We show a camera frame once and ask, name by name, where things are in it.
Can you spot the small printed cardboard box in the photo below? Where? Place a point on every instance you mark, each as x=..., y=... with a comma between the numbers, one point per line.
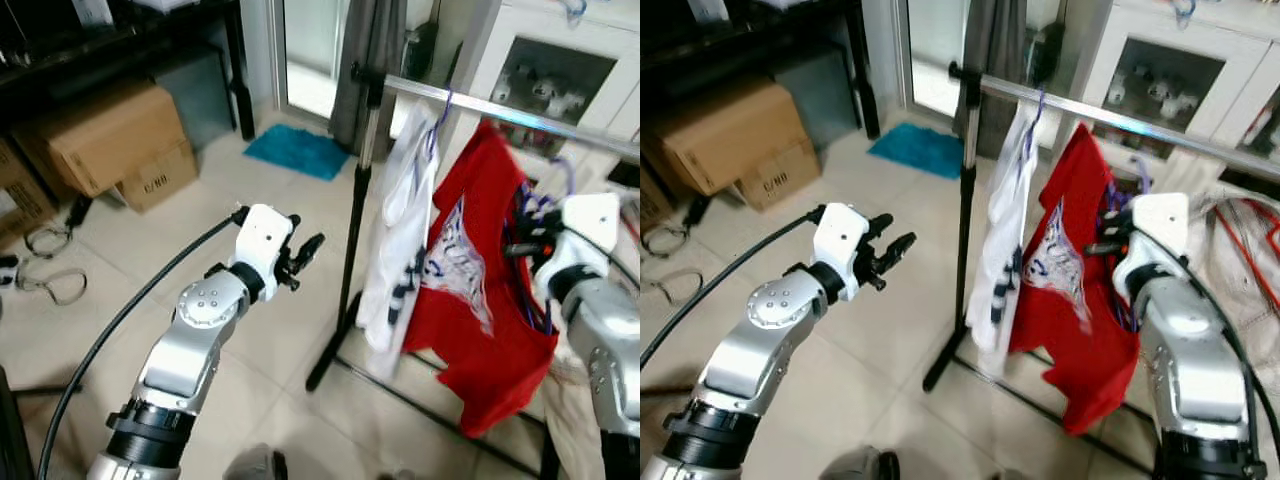
x=782, y=178
x=160, y=178

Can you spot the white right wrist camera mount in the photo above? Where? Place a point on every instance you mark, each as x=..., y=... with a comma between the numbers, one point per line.
x=588, y=222
x=1160, y=215

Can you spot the blue floor mat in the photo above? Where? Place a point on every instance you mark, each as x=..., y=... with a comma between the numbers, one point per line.
x=920, y=150
x=297, y=150

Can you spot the black hanging object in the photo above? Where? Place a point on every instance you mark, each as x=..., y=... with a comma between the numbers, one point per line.
x=1048, y=50
x=420, y=50

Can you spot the grey panel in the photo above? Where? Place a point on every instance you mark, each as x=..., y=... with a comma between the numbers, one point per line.
x=195, y=95
x=825, y=90

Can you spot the glass balcony door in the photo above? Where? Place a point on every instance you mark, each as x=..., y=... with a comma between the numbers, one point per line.
x=305, y=50
x=935, y=45

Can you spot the grey robot foot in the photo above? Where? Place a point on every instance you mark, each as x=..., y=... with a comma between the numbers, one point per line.
x=865, y=465
x=255, y=465

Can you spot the worn cardboard box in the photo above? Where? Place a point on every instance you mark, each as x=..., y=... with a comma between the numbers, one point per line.
x=20, y=190
x=650, y=195

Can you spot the red t-shirt white print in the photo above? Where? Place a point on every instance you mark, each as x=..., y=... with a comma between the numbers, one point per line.
x=480, y=300
x=1060, y=320

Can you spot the white t-shirt black print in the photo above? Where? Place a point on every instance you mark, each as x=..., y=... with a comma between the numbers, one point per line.
x=1005, y=230
x=395, y=250

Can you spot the grey curtain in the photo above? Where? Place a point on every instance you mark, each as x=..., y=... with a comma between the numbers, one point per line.
x=370, y=60
x=990, y=60

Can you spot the purple plastic hanger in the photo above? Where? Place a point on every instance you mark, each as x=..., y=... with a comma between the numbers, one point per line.
x=1112, y=207
x=434, y=135
x=527, y=205
x=1038, y=110

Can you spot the large cardboard box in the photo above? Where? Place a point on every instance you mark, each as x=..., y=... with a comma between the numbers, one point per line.
x=100, y=135
x=725, y=130

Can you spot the black power adapter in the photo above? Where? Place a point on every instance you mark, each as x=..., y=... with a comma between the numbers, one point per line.
x=78, y=210
x=697, y=210

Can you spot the black desk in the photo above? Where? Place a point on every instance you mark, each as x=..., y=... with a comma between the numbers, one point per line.
x=760, y=35
x=120, y=40

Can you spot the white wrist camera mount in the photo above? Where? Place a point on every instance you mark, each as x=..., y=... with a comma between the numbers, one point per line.
x=1160, y=215
x=838, y=235
x=588, y=222
x=262, y=235

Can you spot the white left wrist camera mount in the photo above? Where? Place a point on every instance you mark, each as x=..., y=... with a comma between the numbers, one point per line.
x=838, y=235
x=262, y=235

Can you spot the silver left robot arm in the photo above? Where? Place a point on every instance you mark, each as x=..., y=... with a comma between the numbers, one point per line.
x=190, y=350
x=740, y=370

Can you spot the metal clothes rack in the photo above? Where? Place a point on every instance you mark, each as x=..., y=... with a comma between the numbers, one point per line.
x=965, y=230
x=352, y=250

